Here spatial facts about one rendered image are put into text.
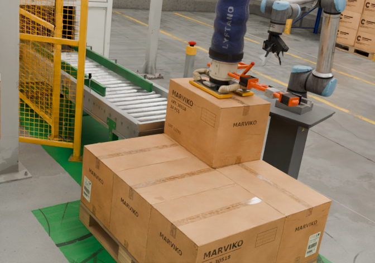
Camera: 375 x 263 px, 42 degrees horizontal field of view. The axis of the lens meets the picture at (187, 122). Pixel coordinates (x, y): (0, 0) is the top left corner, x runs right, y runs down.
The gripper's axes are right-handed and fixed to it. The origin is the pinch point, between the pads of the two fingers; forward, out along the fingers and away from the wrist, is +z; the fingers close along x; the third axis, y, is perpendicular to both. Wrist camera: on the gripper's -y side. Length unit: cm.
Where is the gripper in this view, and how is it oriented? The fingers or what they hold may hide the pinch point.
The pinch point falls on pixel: (272, 66)
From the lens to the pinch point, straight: 289.8
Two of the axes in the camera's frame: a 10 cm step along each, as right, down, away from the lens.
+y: -5.6, -3.5, 7.5
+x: -8.2, 1.0, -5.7
